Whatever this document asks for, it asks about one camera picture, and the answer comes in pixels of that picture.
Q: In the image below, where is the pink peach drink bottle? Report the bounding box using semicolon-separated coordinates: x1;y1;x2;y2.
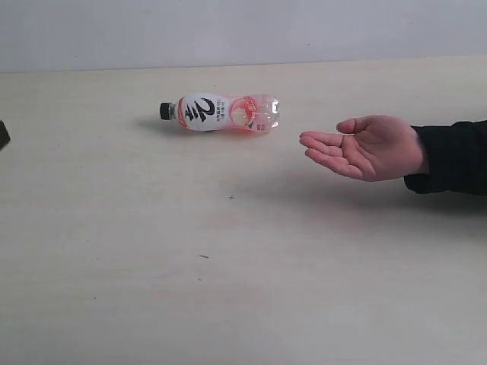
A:
159;93;279;133

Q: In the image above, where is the open person's hand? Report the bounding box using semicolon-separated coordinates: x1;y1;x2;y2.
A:
299;115;429;182

